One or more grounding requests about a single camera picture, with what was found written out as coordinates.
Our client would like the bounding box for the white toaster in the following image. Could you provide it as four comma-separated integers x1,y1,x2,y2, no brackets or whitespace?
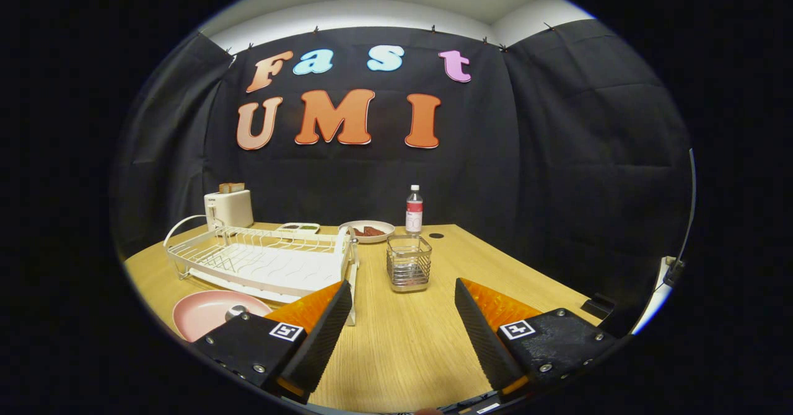
204,190,255,230

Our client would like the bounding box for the black backdrop cloth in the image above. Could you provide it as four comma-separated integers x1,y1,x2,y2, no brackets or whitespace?
112,19,693,335

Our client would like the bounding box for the clear bottle with red label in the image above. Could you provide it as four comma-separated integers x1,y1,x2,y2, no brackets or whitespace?
405,185,424,235

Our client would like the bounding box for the white plate with rim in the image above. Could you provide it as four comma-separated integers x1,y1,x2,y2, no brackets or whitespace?
338,220,396,244

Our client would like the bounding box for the small black box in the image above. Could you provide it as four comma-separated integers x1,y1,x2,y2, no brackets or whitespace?
581,293,615,320

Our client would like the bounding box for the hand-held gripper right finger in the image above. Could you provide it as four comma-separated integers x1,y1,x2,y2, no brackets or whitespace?
454,278,617,403

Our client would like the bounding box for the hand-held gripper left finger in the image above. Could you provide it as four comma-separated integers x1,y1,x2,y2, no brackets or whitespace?
191,280,354,404

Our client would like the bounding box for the white wire dish rack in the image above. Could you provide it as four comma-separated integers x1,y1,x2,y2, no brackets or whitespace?
163,214,360,326

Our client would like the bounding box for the pink plate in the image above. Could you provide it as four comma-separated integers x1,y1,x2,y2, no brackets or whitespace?
172,290,273,343

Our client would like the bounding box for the metal wire basket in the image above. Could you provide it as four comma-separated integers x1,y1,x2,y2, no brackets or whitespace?
386,234,433,293

